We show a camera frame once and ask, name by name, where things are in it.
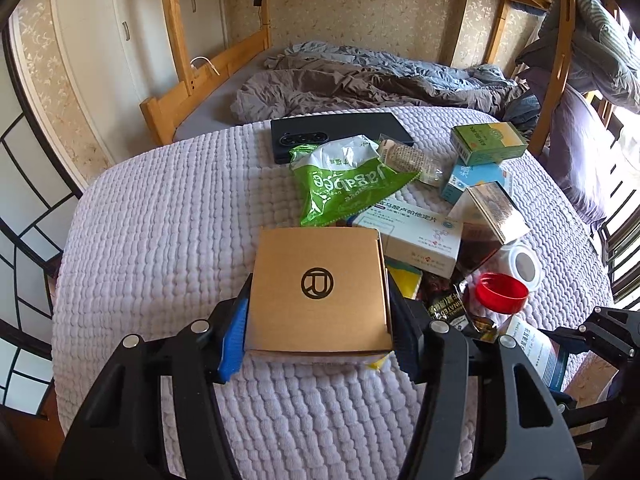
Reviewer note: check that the red jar lid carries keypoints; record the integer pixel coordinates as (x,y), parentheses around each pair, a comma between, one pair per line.
(500,292)

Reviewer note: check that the black foil packet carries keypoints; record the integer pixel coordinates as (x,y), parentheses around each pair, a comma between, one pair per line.
(450,310)

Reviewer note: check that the brown cardboard box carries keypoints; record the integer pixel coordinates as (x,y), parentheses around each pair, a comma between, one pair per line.
(315,285)

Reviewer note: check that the green snack bag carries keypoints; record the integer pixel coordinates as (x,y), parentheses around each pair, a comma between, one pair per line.
(345,185)

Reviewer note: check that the yellow foil packet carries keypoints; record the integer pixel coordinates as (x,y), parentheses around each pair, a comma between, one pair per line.
(405,277)

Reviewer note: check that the white plastic jar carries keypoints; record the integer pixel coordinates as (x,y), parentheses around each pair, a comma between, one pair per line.
(522,265)

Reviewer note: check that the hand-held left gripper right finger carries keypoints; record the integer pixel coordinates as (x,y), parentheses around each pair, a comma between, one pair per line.
(404,332)

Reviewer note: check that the blue grey duvet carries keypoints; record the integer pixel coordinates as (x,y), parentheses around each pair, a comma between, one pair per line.
(400,62)

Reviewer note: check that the white pink medicine box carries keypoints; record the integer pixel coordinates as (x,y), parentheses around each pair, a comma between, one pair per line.
(415,240)

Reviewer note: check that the grey rumpled duvet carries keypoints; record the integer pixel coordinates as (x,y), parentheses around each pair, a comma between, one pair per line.
(325,85)

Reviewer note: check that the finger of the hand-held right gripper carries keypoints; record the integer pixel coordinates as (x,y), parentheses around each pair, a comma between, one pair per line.
(590,410)
(610,332)

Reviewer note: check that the striped bedding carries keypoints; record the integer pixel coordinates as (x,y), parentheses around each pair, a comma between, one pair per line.
(600,40)

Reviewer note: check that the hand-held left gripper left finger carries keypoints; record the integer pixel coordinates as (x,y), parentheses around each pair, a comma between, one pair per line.
(232,340)

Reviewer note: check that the white wardrobe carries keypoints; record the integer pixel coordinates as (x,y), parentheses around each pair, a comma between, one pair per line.
(100,35)

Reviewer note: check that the wooden bunk bed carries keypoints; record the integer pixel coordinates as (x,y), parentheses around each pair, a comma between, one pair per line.
(175,105)

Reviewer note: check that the white blue striped medicine box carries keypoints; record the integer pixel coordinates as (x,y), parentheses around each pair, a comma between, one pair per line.
(535,345)

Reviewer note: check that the black smartphone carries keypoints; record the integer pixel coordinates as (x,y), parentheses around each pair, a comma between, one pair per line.
(340,127)

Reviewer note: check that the purple pillow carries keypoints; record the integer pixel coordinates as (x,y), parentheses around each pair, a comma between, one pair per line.
(570,140)

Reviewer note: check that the dark wooden chair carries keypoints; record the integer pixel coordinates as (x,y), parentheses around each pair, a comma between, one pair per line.
(622,240)

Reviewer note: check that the black framed folding screen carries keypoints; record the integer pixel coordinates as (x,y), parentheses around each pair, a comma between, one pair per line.
(25,240)

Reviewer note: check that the silver brown carton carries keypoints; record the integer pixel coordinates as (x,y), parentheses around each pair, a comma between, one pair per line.
(495,210)

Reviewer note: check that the green yellow box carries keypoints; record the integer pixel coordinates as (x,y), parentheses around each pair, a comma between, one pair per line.
(487,140)

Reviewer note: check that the clear wrapped cracker packet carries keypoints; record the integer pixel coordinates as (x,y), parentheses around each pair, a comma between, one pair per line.
(405,160)

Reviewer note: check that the teal white box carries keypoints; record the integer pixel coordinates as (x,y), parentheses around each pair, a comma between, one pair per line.
(465,180)

